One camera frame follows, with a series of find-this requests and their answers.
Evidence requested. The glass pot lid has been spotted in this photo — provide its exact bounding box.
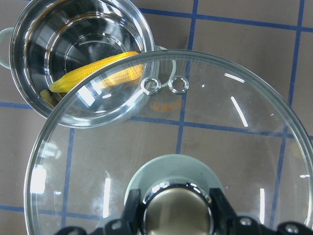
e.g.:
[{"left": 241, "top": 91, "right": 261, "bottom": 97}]
[{"left": 24, "top": 50, "right": 313, "bottom": 235}]

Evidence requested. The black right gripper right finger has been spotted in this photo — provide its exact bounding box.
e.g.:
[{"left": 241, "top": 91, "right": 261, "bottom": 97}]
[{"left": 209, "top": 188, "right": 313, "bottom": 235}]

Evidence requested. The yellow corn cob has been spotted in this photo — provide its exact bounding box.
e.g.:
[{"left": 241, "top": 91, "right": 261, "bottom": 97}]
[{"left": 49, "top": 50, "right": 144, "bottom": 94}]

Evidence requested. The pale green cooking pot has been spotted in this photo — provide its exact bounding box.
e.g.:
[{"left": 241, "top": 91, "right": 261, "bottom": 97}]
[{"left": 0, "top": 0, "right": 162, "bottom": 128}]

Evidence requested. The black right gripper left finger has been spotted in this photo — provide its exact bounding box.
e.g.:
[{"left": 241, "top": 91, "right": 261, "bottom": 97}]
[{"left": 52, "top": 188, "right": 142, "bottom": 235}]

